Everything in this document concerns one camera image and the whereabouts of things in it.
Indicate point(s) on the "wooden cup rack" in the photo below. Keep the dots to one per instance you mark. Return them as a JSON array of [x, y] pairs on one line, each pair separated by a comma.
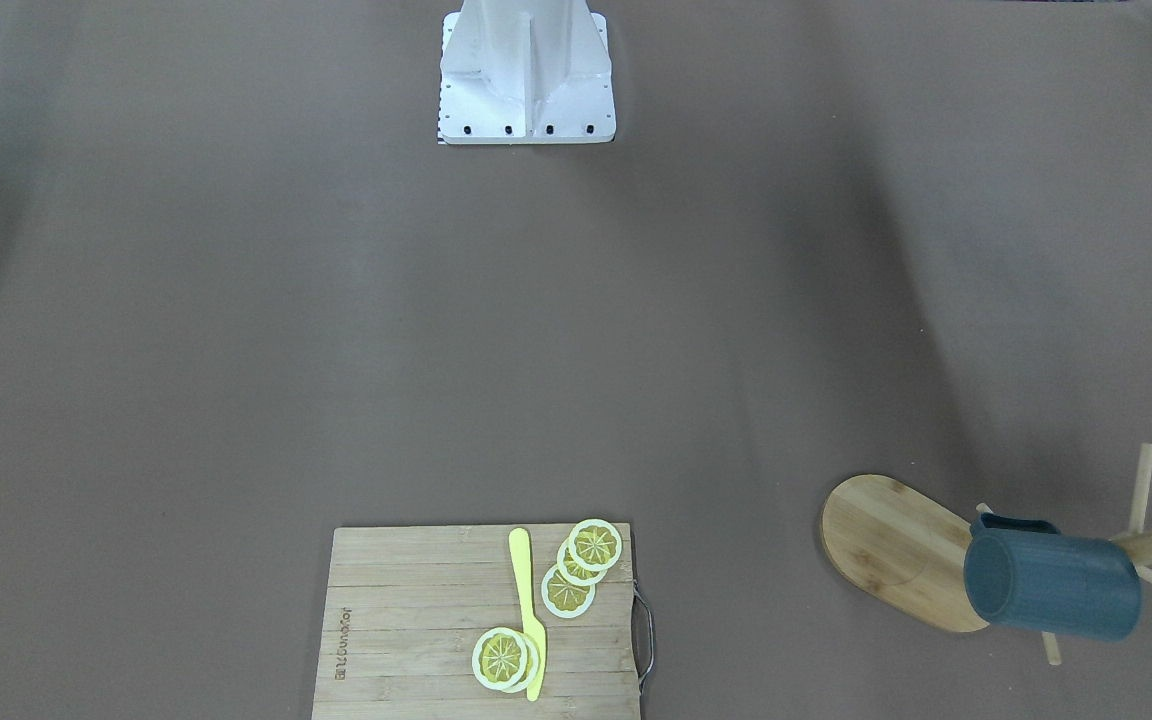
[[908, 550]]

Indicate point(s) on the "lemon slice front of pair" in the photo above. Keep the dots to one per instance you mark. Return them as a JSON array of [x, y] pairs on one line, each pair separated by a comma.
[[502, 660]]

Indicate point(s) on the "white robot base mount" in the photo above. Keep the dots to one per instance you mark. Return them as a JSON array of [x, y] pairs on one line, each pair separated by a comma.
[[525, 73]]

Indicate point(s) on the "bamboo cutting board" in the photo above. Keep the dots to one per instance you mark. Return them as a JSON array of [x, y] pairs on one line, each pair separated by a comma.
[[404, 607]]

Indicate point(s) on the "yellow plastic knife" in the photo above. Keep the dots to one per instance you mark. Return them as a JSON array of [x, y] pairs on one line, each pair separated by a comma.
[[520, 555]]

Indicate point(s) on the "lemon slice under pair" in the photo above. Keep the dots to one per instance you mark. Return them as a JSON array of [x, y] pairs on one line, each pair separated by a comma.
[[534, 660]]

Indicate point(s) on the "lemon slice middle of trio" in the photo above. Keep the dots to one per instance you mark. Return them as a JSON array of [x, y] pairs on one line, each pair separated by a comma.
[[573, 572]]

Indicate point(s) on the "blue mug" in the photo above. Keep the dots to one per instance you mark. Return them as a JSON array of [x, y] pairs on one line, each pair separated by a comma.
[[1026, 573]]

